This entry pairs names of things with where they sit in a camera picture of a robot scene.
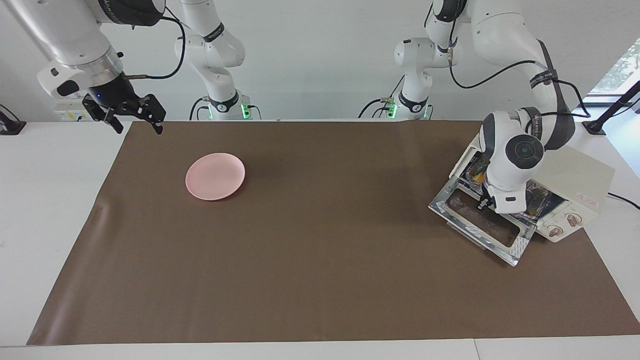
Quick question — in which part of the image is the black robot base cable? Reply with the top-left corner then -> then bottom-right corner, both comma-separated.
188,96 -> 207,121
357,75 -> 406,120

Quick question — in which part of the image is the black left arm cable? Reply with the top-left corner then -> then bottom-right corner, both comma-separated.
447,30 -> 593,121

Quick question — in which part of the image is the cream white toaster oven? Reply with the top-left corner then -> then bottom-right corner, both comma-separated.
450,135 -> 616,244

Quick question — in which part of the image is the brown table mat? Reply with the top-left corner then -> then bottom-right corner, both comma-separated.
26,119 -> 640,347

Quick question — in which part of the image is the black oven power cord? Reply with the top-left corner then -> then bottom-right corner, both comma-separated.
607,192 -> 640,211

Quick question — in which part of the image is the silver framed glass oven door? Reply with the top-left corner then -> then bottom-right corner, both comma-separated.
428,176 -> 538,267

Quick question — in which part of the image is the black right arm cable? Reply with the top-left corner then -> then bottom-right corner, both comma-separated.
122,15 -> 188,81

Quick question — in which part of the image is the pink round plate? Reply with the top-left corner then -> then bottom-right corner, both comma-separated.
185,152 -> 246,202

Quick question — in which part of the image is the aluminium foil baking tray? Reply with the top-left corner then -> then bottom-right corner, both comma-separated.
465,152 -> 555,222

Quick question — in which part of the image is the black desk bracket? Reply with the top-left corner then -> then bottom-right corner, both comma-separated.
0,104 -> 27,136

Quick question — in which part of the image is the white power strip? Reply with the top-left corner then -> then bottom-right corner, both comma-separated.
54,99 -> 93,122

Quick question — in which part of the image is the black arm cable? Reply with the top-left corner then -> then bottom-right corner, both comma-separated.
122,15 -> 188,81
447,30 -> 593,121

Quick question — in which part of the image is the black clamp stand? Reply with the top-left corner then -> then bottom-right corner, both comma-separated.
582,80 -> 640,136

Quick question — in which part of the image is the window with green view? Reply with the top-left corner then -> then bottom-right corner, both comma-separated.
585,37 -> 640,98

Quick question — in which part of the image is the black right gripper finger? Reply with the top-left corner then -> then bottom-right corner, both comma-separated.
140,94 -> 167,136
82,95 -> 124,135

